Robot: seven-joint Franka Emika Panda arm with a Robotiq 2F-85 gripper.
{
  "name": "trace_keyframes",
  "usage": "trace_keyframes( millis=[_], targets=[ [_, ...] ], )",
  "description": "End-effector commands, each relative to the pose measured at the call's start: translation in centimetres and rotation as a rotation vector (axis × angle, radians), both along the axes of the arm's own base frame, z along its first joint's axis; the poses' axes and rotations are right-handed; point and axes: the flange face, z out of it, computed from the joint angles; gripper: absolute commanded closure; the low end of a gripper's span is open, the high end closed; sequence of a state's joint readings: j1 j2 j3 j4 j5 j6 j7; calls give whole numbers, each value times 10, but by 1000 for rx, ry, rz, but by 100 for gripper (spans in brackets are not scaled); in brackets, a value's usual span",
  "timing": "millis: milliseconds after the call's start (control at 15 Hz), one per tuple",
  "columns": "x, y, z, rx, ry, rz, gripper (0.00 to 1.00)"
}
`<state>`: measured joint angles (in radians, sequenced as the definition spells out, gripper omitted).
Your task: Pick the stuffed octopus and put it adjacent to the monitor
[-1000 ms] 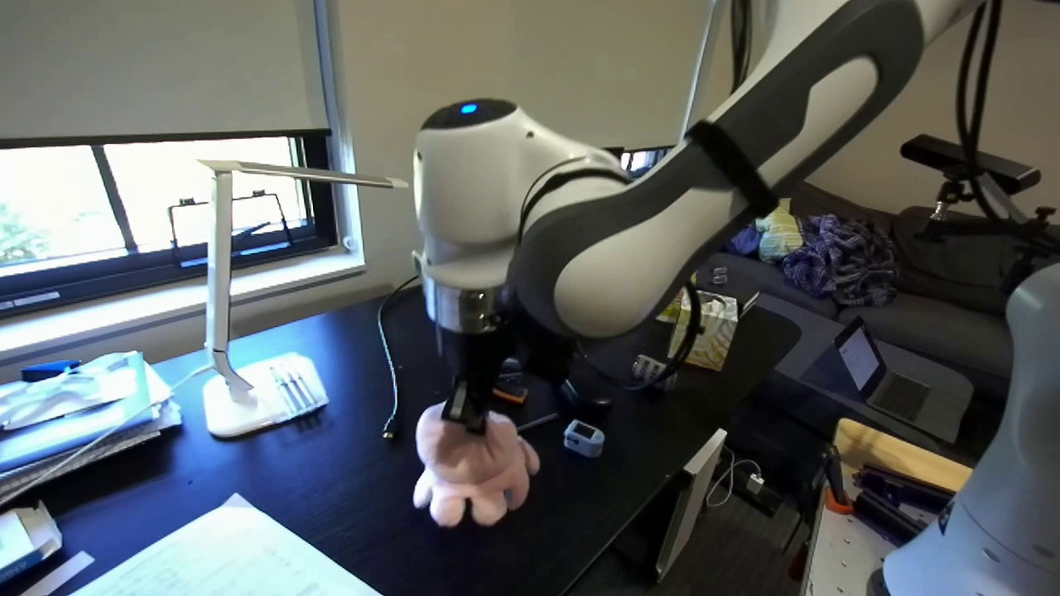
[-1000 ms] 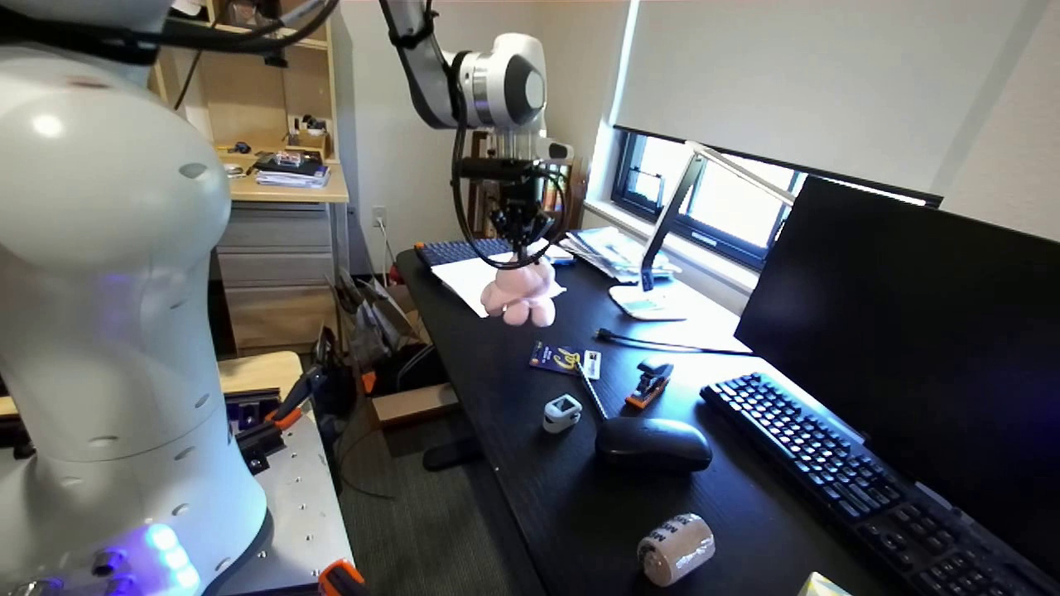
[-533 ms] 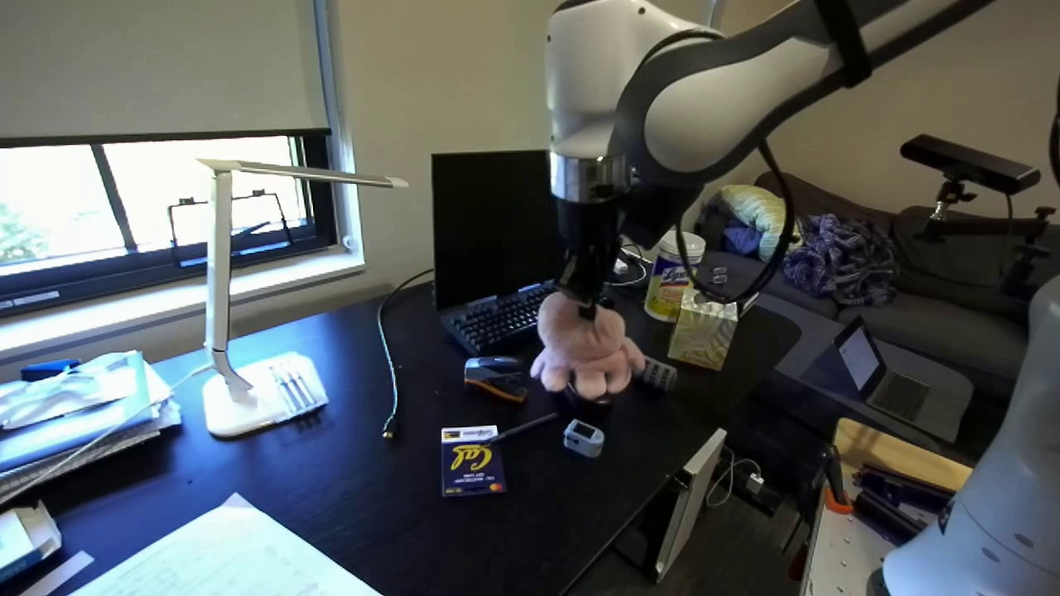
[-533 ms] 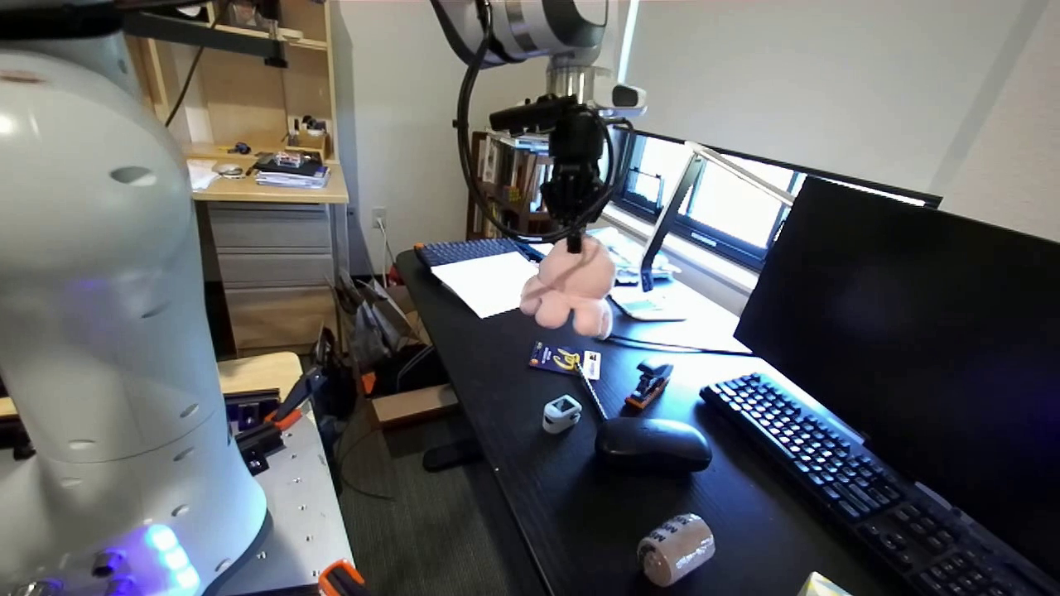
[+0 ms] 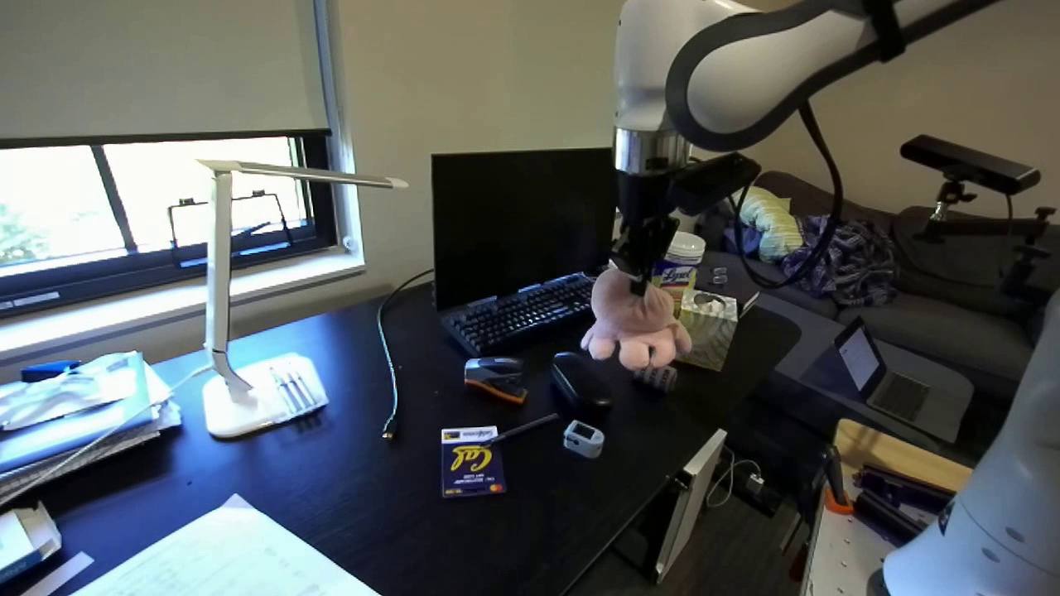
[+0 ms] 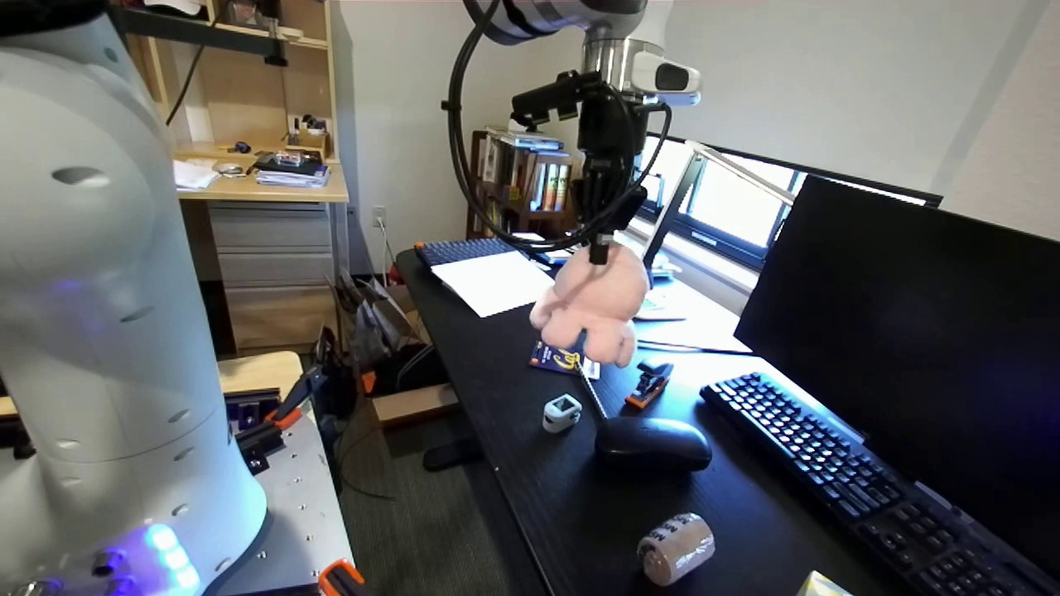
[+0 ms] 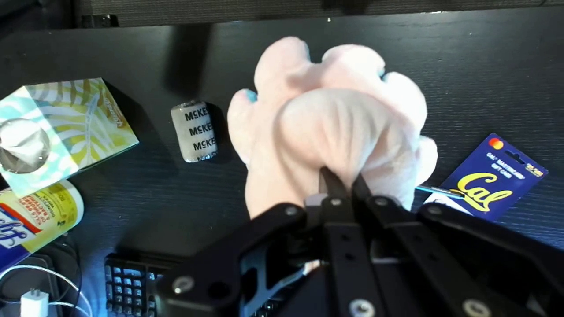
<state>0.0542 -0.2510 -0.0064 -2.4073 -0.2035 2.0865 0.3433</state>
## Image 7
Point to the white charger plug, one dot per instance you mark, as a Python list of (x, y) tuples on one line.
[(34, 303)]

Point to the blue Cal gift card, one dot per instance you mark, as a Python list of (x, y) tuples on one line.
[(490, 181)]

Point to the green leaf print tissue box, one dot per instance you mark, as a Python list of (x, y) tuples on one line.
[(71, 125)]

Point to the black laptop keyboard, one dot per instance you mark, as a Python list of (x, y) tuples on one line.
[(132, 287)]

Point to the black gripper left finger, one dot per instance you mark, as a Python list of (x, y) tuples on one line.
[(346, 252)]

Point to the white roll with black lettering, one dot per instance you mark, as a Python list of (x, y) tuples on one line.
[(194, 132)]

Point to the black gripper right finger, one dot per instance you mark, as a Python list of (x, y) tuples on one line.
[(423, 252)]

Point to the pale pink stuffed octopus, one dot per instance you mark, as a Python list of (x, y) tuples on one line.
[(340, 123)]

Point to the yellow disinfecting wipes canister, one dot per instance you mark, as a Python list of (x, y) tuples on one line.
[(35, 220)]

